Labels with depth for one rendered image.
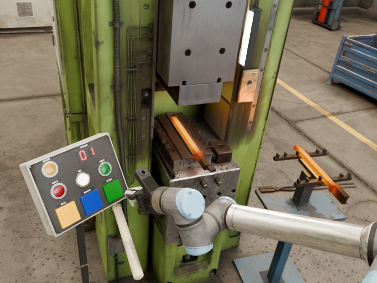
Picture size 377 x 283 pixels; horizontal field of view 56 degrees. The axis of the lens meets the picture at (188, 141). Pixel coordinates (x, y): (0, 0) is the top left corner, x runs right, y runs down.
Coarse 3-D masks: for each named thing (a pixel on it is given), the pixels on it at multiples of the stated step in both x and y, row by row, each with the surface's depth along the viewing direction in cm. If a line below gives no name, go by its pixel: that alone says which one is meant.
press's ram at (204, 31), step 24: (168, 0) 130; (192, 0) 129; (216, 0) 132; (240, 0) 135; (168, 24) 134; (192, 24) 134; (216, 24) 137; (240, 24) 141; (168, 48) 137; (192, 48) 139; (216, 48) 143; (168, 72) 141; (192, 72) 145; (216, 72) 149
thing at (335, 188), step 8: (304, 152) 186; (304, 160) 184; (312, 160) 181; (312, 168) 178; (320, 168) 175; (328, 176) 171; (328, 184) 167; (336, 184) 165; (336, 192) 163; (344, 192) 160; (344, 200) 158
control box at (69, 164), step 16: (80, 144) 134; (96, 144) 139; (112, 144) 144; (32, 160) 128; (48, 160) 126; (64, 160) 130; (80, 160) 134; (96, 160) 139; (112, 160) 143; (32, 176) 122; (48, 176) 126; (64, 176) 130; (96, 176) 138; (112, 176) 143; (32, 192) 127; (48, 192) 126; (80, 192) 134; (48, 208) 125; (80, 208) 133; (48, 224) 127
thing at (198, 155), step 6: (174, 120) 194; (180, 126) 189; (180, 132) 186; (186, 132) 184; (186, 138) 180; (192, 144) 175; (192, 150) 173; (198, 150) 171; (198, 156) 167; (204, 156) 167; (204, 162) 163; (204, 168) 163
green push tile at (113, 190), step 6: (114, 180) 143; (102, 186) 140; (108, 186) 141; (114, 186) 143; (120, 186) 144; (108, 192) 141; (114, 192) 142; (120, 192) 144; (108, 198) 140; (114, 198) 142
